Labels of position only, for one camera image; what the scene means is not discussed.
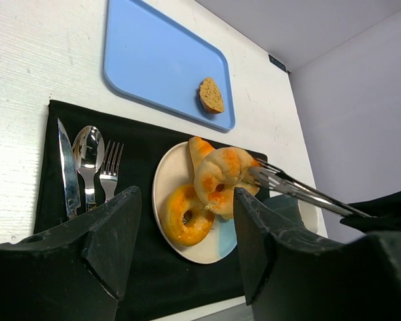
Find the metal tongs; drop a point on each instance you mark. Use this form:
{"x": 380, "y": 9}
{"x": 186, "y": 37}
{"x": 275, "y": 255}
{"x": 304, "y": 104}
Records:
{"x": 270, "y": 177}

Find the two-tone round plate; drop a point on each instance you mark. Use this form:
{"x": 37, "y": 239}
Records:
{"x": 175, "y": 169}

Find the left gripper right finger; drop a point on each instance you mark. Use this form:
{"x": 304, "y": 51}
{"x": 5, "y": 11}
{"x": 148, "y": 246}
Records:
{"x": 291, "y": 273}

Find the black placemat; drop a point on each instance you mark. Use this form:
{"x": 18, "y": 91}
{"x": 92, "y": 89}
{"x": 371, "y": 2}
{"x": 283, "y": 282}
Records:
{"x": 160, "y": 282}

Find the croissant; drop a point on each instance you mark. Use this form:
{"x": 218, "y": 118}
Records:
{"x": 218, "y": 175}
{"x": 198, "y": 149}

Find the blue tray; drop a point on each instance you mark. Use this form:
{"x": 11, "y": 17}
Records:
{"x": 152, "y": 58}

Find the bread slice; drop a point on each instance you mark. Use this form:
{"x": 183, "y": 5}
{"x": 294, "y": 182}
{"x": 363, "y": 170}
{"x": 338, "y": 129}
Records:
{"x": 210, "y": 96}

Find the bagel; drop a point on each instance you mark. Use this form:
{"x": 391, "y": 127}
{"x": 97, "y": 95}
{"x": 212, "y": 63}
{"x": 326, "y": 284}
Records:
{"x": 185, "y": 220}

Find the spoon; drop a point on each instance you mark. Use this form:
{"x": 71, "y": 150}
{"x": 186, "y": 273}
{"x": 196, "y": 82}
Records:
{"x": 88, "y": 149}

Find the fork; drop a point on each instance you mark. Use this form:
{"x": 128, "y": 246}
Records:
{"x": 110, "y": 168}

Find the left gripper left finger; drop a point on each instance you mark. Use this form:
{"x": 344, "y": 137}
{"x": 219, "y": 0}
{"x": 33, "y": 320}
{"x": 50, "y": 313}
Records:
{"x": 75, "y": 271}

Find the table knife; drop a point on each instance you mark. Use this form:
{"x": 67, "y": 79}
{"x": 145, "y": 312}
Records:
{"x": 69, "y": 174}

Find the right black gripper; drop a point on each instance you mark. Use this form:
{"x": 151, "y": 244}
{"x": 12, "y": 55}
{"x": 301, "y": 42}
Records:
{"x": 385, "y": 212}

